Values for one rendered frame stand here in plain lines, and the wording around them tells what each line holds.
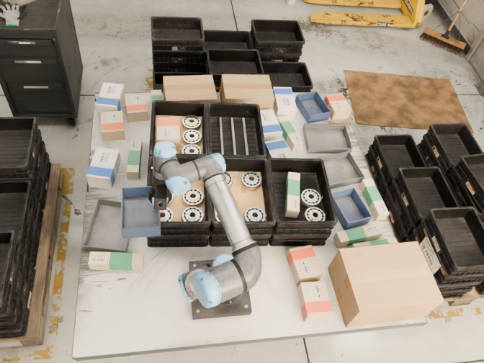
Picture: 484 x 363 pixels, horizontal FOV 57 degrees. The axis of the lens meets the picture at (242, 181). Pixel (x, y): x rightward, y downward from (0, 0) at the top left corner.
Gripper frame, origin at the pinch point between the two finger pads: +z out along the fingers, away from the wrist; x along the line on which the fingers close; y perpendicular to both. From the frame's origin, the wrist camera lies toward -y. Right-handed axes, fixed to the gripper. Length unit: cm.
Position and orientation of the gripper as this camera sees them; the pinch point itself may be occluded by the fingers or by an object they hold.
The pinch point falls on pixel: (158, 207)
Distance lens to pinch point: 183.6
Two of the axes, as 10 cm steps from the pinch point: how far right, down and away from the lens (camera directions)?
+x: -9.7, -0.4, -2.3
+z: -2.1, 6.0, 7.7
